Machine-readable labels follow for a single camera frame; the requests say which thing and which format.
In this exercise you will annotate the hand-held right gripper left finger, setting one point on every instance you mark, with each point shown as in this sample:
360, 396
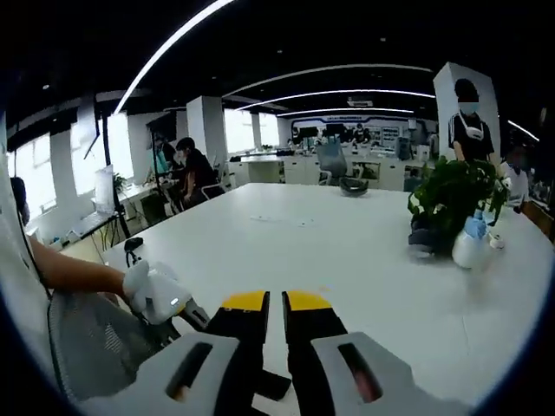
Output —
245, 329

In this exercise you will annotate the grey plant pot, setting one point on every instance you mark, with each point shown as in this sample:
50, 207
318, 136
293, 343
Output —
427, 238

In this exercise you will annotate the white office cabinets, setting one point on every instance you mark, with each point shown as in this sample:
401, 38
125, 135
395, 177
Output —
299, 169

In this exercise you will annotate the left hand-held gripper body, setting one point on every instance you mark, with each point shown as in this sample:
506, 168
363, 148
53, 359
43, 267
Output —
167, 297

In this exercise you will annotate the white table outlet panel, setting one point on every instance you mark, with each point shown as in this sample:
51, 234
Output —
264, 219

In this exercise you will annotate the green potted plant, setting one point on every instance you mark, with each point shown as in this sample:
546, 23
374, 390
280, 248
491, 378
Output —
455, 190

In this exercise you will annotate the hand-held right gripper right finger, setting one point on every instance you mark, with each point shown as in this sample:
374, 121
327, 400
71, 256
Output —
312, 329

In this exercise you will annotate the black remote control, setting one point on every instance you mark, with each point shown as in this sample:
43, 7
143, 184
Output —
275, 385

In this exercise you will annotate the small black device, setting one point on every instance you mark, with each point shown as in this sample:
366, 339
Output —
133, 244

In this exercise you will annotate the grey mesh chair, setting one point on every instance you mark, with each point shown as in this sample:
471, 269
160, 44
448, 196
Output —
95, 342

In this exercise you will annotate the person's left hand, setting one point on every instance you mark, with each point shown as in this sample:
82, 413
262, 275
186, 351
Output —
136, 281

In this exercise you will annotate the grey office chair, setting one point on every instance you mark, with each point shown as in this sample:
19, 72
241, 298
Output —
331, 160

